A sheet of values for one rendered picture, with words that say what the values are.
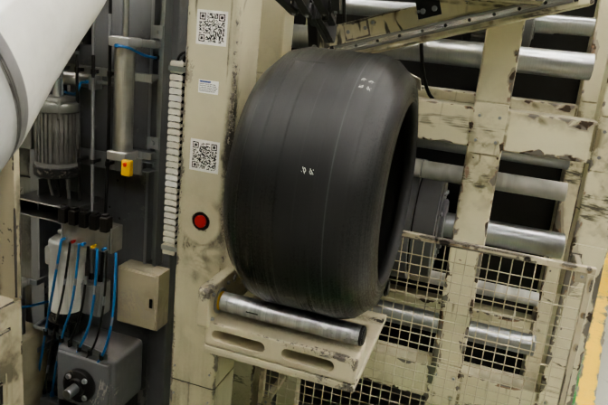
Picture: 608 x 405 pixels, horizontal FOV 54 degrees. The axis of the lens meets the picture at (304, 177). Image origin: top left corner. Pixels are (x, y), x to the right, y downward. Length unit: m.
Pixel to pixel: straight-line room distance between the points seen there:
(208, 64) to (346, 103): 0.38
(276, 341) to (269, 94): 0.54
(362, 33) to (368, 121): 0.58
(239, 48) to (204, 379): 0.83
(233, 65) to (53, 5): 1.09
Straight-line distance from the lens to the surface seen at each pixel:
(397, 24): 1.64
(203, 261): 1.48
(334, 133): 1.10
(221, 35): 1.36
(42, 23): 0.26
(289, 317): 1.35
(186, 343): 1.60
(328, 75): 1.19
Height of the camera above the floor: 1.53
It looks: 14 degrees down
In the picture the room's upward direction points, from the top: 6 degrees clockwise
